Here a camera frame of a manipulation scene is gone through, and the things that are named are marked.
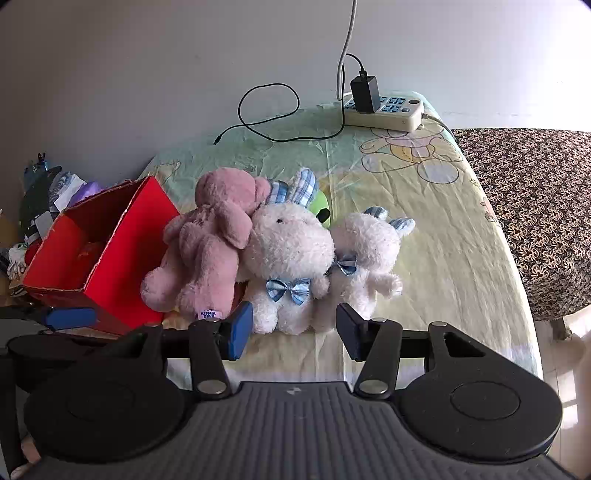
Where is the red cardboard box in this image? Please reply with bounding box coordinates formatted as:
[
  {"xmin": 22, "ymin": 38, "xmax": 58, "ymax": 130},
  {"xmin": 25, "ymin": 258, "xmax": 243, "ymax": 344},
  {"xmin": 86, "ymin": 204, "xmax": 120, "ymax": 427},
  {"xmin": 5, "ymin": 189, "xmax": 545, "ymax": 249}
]
[{"xmin": 21, "ymin": 175, "xmax": 183, "ymax": 337}]

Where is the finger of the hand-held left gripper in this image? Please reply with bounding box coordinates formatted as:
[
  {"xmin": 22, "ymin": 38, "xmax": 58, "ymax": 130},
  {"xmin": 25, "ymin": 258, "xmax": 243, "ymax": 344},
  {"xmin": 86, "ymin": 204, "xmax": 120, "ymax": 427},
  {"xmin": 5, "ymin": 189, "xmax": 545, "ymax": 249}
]
[{"xmin": 0, "ymin": 307, "xmax": 97, "ymax": 330}]

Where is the white square box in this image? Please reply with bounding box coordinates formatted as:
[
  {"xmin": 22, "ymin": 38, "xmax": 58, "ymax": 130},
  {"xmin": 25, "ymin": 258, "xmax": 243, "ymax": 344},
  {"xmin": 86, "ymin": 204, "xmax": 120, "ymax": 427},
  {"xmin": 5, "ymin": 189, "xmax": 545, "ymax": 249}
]
[{"xmin": 32, "ymin": 210, "xmax": 58, "ymax": 241}]

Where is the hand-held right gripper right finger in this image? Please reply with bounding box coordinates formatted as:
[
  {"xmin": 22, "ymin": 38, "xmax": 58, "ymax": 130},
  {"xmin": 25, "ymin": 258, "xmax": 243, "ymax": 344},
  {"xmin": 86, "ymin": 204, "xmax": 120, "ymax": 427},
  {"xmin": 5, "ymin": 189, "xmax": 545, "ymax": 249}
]
[{"xmin": 336, "ymin": 302, "xmax": 490, "ymax": 398}]

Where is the large white plush rabbit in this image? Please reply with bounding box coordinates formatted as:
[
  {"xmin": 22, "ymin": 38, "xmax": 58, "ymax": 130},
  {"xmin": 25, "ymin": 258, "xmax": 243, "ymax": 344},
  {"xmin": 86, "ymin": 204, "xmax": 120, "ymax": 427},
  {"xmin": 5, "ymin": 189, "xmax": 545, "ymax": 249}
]
[{"xmin": 238, "ymin": 167, "xmax": 335, "ymax": 335}]

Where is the dark green cloth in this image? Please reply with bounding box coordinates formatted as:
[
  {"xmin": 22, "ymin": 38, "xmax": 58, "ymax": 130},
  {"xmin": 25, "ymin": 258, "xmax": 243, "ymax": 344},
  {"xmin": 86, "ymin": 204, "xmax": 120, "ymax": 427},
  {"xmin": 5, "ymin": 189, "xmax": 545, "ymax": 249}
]
[{"xmin": 18, "ymin": 175, "xmax": 61, "ymax": 232}]

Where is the black charger cable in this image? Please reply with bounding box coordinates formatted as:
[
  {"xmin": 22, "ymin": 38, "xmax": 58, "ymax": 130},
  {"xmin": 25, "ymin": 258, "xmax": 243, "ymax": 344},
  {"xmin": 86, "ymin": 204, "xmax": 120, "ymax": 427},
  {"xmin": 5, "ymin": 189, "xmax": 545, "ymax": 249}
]
[{"xmin": 215, "ymin": 53, "xmax": 370, "ymax": 146}]

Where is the white tangled bundle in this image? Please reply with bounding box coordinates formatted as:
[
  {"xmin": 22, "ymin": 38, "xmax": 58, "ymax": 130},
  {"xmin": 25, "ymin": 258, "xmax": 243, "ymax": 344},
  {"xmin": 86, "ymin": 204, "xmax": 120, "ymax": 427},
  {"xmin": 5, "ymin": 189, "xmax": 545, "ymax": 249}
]
[{"xmin": 7, "ymin": 244, "xmax": 31, "ymax": 278}]

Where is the purple tissue pack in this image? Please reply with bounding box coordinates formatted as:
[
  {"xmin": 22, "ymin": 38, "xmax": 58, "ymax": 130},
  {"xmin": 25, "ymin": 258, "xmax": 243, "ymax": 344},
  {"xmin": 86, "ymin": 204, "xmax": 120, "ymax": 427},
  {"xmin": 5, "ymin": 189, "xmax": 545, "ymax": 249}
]
[{"xmin": 69, "ymin": 181, "xmax": 105, "ymax": 208}]

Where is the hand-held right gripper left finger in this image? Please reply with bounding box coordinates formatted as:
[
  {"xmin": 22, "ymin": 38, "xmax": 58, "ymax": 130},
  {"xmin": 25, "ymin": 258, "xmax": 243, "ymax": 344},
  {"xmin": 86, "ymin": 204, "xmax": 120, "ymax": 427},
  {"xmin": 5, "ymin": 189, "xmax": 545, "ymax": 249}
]
[{"xmin": 111, "ymin": 301, "xmax": 254, "ymax": 400}]

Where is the green plush toy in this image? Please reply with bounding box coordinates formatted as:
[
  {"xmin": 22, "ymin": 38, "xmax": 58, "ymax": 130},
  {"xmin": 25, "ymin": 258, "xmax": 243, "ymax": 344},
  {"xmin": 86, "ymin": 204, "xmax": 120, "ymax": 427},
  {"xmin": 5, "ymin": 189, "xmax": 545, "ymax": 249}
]
[{"xmin": 308, "ymin": 190, "xmax": 333, "ymax": 229}]

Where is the pink plush bear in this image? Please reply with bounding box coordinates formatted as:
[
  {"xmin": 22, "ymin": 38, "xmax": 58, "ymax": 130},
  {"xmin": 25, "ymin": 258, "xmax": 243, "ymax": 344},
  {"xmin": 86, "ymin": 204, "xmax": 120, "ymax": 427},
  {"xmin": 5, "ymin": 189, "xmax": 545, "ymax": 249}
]
[{"xmin": 141, "ymin": 167, "xmax": 271, "ymax": 321}]

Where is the black charger adapter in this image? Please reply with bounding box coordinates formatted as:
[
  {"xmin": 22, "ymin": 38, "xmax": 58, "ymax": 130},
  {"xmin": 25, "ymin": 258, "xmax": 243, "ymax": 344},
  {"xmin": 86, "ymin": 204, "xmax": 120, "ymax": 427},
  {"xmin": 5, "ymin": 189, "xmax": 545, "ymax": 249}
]
[{"xmin": 350, "ymin": 69, "xmax": 382, "ymax": 114}]

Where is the white power strip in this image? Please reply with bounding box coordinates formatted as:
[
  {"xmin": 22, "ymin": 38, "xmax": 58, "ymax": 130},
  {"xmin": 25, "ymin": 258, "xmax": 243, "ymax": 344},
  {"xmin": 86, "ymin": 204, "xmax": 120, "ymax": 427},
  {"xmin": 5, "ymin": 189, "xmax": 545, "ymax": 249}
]
[{"xmin": 344, "ymin": 91, "xmax": 455, "ymax": 136}]

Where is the white cable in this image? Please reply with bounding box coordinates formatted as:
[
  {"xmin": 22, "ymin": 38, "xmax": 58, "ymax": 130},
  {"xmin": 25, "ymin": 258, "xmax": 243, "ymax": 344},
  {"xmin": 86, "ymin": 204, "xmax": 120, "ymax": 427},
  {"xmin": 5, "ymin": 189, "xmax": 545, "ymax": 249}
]
[{"xmin": 336, "ymin": 0, "xmax": 358, "ymax": 100}]

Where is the small white plush rabbit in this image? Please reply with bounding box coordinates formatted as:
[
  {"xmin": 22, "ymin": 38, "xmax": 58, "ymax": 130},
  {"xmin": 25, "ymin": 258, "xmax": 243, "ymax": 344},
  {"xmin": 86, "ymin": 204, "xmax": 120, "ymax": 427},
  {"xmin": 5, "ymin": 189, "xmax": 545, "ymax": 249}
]
[{"xmin": 314, "ymin": 206, "xmax": 416, "ymax": 330}]

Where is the brown patterned blanket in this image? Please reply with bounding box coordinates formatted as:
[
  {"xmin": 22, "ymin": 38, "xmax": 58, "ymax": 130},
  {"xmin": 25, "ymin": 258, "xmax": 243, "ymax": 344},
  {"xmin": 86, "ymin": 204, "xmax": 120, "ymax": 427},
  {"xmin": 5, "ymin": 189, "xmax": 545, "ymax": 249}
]
[{"xmin": 450, "ymin": 127, "xmax": 591, "ymax": 321}]

